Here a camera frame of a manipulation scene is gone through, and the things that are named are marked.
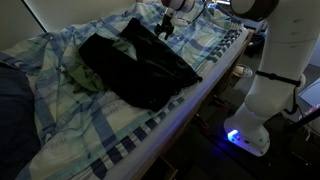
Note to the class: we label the black tripod pole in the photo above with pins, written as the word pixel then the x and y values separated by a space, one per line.
pixel 305 120

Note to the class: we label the green crumpled garment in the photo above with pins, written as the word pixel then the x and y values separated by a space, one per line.
pixel 83 75

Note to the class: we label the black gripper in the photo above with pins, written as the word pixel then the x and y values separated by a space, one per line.
pixel 167 20

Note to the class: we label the black trousers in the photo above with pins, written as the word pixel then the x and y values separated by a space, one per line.
pixel 140 70

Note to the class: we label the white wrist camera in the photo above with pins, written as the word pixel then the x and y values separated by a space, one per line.
pixel 181 22

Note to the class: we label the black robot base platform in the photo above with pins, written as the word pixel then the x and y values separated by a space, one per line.
pixel 286 163

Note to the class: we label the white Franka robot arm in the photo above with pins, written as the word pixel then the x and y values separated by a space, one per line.
pixel 283 76

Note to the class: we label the dark blue pillow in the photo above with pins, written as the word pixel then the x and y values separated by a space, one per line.
pixel 15 123

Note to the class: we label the blue plaid bed cover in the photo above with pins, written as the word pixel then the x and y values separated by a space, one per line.
pixel 83 133

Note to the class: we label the white sneaker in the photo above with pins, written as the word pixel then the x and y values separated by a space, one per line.
pixel 244 70

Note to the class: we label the wooden bed frame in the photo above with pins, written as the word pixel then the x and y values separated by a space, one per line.
pixel 213 96

